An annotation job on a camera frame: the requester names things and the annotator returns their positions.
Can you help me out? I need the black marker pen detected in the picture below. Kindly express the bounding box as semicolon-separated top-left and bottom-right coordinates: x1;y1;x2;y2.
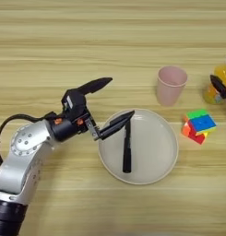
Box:
122;119;133;174

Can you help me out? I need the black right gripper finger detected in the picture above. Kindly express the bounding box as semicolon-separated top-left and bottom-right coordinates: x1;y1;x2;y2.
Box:
209;74;226;100

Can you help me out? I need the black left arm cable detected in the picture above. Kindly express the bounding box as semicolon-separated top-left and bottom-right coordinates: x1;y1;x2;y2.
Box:
0;113;57;166

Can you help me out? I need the left gripper small black box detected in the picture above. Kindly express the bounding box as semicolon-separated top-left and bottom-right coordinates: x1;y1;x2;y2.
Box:
61;88;89;122

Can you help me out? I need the orange juice bottle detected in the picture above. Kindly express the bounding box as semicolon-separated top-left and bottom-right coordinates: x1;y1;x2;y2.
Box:
202;54;226;105

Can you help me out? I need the round white plate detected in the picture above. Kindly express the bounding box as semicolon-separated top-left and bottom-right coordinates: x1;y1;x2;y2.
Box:
98;108;179;185

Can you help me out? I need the colourful puzzle cube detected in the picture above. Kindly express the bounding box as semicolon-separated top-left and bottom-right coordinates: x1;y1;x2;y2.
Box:
181;109;218;146

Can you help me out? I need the pink plastic cup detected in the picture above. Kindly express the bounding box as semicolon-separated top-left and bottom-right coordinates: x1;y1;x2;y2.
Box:
157;65;188;107

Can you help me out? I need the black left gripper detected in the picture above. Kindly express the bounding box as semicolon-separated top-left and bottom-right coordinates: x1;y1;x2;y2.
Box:
44;77;136;143

